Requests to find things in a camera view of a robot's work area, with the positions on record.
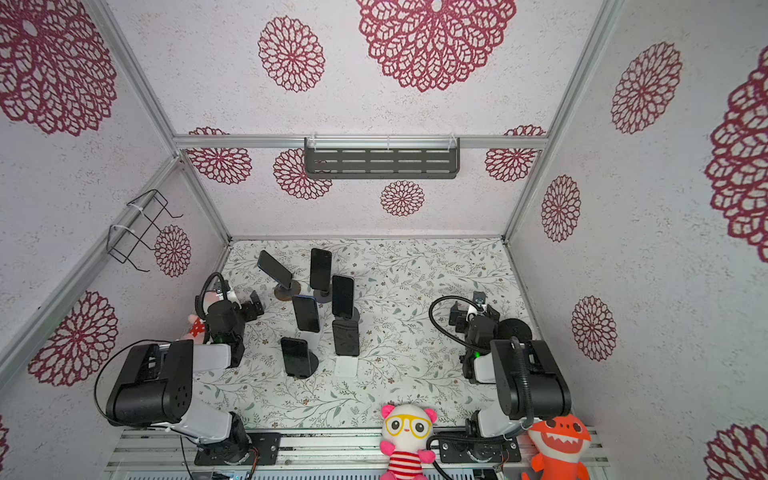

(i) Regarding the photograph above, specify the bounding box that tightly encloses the blue-edged black phone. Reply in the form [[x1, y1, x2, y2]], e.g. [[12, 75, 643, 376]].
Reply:
[[292, 295, 321, 333]]

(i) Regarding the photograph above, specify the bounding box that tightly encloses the teal-edged black phone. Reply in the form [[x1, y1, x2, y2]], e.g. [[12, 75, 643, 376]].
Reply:
[[332, 275, 355, 320]]

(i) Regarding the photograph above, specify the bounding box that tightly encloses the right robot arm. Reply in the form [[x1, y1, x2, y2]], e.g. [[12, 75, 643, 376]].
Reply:
[[449, 302, 571, 438]]

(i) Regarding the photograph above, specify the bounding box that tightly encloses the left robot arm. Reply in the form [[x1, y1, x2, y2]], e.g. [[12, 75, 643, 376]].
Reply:
[[105, 292, 264, 465]]

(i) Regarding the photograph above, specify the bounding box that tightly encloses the wood-base round phone stand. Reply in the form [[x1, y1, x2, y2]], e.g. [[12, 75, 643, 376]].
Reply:
[[273, 280, 301, 302]]

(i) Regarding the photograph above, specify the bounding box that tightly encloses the silver phone stand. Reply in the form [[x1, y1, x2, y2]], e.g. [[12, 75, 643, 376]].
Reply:
[[299, 331, 322, 356]]

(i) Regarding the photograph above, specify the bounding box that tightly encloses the purple phone stand far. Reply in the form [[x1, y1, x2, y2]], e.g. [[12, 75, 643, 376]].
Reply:
[[313, 289, 333, 304]]

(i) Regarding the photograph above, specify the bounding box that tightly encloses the purple phone stand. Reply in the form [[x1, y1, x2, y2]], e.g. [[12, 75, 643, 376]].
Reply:
[[313, 289, 333, 304], [341, 307, 360, 323]]

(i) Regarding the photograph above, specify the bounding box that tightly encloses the black round phone stand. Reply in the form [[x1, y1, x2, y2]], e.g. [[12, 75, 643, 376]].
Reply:
[[287, 351, 319, 379]]

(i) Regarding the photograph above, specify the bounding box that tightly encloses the purple phone stand middle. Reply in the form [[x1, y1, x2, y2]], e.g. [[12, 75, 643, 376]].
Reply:
[[341, 307, 360, 323]]

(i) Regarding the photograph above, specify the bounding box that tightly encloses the white phone stand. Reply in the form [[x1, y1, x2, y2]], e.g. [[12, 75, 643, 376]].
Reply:
[[334, 356, 358, 378]]

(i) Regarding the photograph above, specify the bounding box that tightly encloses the pink plush with red bow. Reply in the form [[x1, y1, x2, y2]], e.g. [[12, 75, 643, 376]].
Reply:
[[183, 314, 206, 345]]

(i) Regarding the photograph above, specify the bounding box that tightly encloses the pink white plush with glasses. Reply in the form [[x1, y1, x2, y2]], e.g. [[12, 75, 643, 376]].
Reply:
[[379, 404, 438, 480]]

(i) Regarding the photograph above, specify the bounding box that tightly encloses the red monster plush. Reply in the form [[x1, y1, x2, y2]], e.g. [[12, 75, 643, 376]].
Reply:
[[527, 414, 592, 480]]

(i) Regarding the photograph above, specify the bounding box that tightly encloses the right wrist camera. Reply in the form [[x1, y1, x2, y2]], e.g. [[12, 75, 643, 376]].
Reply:
[[472, 291, 487, 314]]

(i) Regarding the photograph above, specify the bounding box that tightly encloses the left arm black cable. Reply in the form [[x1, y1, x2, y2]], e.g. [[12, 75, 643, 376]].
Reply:
[[194, 272, 232, 319]]

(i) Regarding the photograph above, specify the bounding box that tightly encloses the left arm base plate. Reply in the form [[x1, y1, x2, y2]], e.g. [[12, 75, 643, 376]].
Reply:
[[193, 432, 282, 466]]

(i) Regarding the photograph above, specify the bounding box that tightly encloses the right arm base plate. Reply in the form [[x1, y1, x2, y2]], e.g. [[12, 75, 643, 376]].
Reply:
[[433, 430, 522, 464]]

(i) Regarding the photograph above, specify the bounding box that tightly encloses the black wire wall rack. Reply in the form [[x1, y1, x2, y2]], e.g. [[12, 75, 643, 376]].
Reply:
[[105, 189, 183, 273]]

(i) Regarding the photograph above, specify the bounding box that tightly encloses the grey wall shelf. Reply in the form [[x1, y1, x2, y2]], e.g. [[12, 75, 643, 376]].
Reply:
[[303, 137, 460, 180]]

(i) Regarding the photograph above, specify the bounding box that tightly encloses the aluminium mounting rail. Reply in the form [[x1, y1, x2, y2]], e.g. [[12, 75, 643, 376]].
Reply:
[[105, 427, 611, 480]]

